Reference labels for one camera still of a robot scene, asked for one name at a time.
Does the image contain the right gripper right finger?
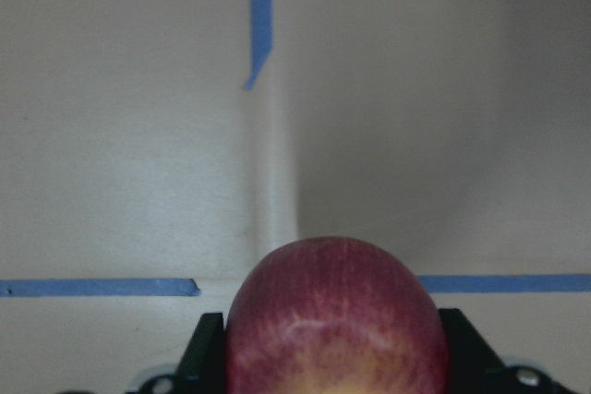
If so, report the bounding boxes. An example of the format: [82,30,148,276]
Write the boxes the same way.
[439,308,570,394]

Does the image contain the red yellow apple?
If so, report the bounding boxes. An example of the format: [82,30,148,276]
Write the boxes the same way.
[226,237,451,393]

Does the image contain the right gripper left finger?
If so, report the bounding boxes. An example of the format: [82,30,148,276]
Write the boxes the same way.
[138,313,226,394]

